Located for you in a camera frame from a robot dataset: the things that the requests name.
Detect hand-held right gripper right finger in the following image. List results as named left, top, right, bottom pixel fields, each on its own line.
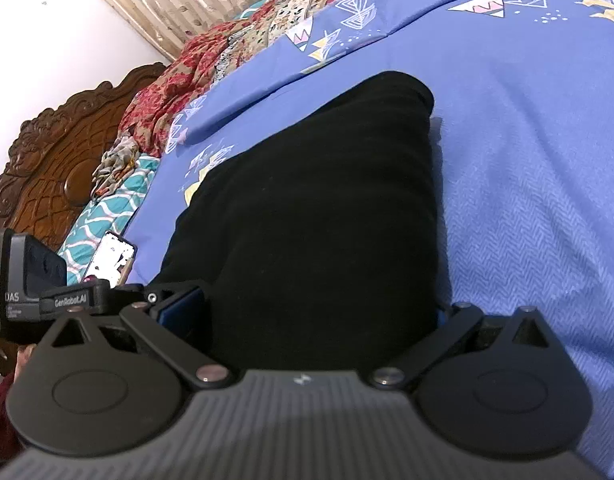
left=369, top=304, right=558, bottom=391

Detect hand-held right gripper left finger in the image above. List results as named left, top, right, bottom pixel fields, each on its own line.
left=49, top=302, right=234, bottom=391

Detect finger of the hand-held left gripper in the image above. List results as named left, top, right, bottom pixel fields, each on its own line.
left=144, top=282, right=211, bottom=339

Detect black pants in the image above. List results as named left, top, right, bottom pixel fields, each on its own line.
left=152, top=71, right=450, bottom=376

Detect person's left forearm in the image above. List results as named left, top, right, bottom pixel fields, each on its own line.
left=13, top=344, right=38, bottom=383

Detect smartphone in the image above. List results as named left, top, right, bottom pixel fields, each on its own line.
left=82, top=230, right=138, bottom=286

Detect teal white patterned pillow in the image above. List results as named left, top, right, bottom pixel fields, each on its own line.
left=57, top=154, right=162, bottom=287

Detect carved wooden headboard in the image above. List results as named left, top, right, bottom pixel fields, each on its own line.
left=0, top=62, right=169, bottom=386

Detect brown floral cloth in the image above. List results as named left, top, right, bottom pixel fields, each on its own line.
left=93, top=132, right=142, bottom=197

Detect blue bed sheet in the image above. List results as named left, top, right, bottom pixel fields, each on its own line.
left=122, top=0, right=614, bottom=478

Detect red floral cloth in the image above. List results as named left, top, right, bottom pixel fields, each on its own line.
left=118, top=19, right=250, bottom=160

